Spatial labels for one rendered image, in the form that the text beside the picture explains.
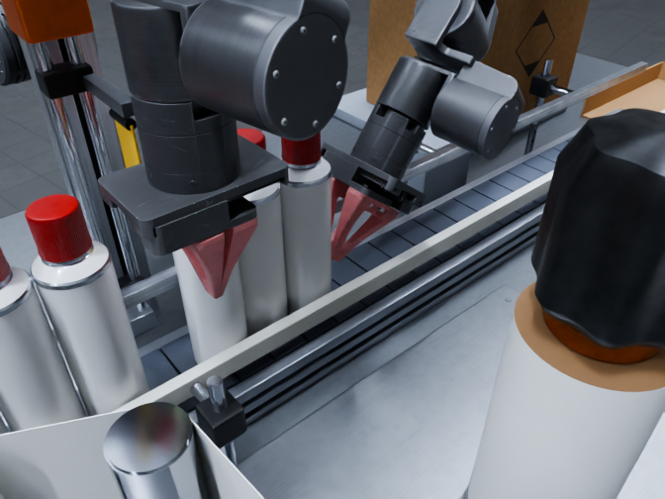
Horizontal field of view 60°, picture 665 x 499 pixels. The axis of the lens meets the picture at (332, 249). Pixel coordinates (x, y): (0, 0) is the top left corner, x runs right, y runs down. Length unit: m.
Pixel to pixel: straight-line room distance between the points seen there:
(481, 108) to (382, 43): 0.57
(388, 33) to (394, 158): 0.53
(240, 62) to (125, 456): 0.17
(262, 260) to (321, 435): 0.15
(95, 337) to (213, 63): 0.24
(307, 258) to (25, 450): 0.30
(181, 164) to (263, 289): 0.21
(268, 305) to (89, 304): 0.17
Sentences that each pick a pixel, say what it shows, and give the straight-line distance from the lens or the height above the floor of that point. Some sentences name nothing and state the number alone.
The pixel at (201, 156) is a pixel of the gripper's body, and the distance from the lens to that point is 0.34.
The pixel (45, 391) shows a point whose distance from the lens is 0.46.
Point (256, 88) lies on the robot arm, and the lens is 0.26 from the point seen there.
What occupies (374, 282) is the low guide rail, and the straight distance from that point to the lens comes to 0.58.
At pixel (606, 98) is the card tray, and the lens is 1.28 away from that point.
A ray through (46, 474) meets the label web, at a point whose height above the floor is 1.03.
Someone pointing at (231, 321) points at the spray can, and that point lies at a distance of 0.50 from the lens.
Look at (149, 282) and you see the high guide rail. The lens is 0.52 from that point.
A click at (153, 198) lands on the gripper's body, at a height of 1.11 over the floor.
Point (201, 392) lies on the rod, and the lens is 0.49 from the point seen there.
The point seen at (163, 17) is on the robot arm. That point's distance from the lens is 0.31.
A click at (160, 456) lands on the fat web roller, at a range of 0.27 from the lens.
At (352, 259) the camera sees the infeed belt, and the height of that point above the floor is 0.88.
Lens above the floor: 1.28
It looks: 37 degrees down
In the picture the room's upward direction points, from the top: straight up
